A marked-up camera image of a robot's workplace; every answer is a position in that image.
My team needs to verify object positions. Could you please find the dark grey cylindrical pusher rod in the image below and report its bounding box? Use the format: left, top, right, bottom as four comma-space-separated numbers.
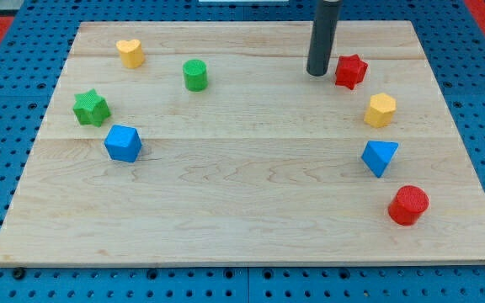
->
306, 0, 343, 77

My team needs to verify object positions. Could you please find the green star block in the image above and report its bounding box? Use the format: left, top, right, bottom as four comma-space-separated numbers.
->
72, 89, 111, 127

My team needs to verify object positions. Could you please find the green cylinder block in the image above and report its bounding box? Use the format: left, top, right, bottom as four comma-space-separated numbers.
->
183, 59, 208, 92

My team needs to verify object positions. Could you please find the light wooden board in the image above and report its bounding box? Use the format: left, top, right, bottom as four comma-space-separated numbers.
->
0, 21, 485, 268

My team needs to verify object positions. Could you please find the blue triangle block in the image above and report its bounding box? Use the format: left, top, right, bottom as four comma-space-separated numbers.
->
361, 141, 399, 178

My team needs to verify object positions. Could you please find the blue cube block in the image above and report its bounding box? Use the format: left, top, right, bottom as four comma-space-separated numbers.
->
104, 125, 142, 162

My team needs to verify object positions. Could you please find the red star block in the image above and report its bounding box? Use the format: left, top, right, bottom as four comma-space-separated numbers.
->
335, 55, 368, 90

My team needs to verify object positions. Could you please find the yellow hexagon block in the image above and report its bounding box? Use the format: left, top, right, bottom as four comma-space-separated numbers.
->
364, 93, 397, 128

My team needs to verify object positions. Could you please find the red cylinder block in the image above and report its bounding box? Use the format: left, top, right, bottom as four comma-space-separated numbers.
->
387, 185, 429, 226

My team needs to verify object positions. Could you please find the yellow heart block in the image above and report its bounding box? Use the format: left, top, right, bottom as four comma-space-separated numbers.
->
115, 39, 145, 69

